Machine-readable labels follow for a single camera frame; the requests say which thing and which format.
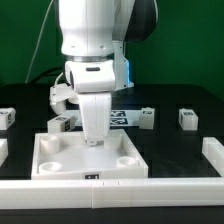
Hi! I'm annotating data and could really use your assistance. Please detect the white right fence piece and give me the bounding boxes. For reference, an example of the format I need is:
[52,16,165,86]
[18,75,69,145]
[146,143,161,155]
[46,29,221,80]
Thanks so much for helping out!
[202,137,224,178]

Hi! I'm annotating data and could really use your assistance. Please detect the white block left edge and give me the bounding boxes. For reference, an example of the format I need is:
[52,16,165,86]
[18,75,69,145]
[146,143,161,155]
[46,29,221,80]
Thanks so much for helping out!
[0,139,8,167]

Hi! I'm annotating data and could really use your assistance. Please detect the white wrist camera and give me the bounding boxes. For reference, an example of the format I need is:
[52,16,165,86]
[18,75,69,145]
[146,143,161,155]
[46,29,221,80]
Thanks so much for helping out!
[49,83,78,115]

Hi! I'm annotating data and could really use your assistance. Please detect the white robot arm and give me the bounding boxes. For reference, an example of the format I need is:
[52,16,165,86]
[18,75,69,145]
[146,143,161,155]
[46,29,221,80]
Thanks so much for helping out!
[50,0,158,145]

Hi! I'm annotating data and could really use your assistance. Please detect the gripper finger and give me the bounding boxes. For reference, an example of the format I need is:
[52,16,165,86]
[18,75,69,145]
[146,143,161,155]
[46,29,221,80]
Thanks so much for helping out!
[78,92,112,146]

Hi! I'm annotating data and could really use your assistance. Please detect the white front fence rail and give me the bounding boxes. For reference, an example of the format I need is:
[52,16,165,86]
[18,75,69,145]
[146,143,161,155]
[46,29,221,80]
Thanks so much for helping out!
[0,178,224,209]

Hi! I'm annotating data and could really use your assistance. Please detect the apriltag marker sheet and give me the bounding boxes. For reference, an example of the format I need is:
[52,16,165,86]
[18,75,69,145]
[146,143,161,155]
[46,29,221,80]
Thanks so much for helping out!
[63,110,141,127]

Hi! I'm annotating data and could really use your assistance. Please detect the black cable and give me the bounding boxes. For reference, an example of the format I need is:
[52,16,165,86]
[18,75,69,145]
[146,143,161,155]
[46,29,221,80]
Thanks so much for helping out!
[29,66,65,84]

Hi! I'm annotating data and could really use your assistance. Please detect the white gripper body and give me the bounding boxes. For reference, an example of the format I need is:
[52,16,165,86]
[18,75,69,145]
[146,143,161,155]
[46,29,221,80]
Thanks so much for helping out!
[65,60,115,93]

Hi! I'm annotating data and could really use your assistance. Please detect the white square tabletop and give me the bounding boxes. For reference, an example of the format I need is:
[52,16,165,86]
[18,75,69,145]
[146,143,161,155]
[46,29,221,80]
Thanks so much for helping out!
[31,129,148,180]

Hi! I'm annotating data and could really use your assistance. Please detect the white cable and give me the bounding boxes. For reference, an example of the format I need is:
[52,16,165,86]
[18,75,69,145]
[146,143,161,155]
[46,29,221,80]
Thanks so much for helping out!
[25,0,55,84]

